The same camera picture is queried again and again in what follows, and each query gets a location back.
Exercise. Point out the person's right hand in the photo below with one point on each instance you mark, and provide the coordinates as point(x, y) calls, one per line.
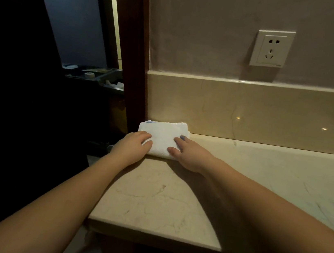
point(194, 159)

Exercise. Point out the person's left hand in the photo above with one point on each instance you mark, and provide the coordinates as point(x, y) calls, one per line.
point(129, 150)

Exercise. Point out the person's right thumb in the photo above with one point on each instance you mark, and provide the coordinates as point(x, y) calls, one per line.
point(174, 152)

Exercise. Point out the person's left thumb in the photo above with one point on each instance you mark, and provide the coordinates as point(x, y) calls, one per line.
point(147, 147)

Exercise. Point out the white towel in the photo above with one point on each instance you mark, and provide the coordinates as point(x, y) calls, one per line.
point(163, 137)

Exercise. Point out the person's left forearm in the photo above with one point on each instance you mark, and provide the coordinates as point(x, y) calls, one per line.
point(49, 210)

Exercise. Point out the person's right forearm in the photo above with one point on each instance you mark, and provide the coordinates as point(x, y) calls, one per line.
point(276, 227)

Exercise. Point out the small white roll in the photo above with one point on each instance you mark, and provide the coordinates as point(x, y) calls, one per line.
point(89, 75)

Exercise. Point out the brown wooden door frame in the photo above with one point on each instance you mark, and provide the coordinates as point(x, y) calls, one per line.
point(134, 49)

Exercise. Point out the white wall power socket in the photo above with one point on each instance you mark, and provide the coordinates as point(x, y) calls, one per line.
point(272, 48)

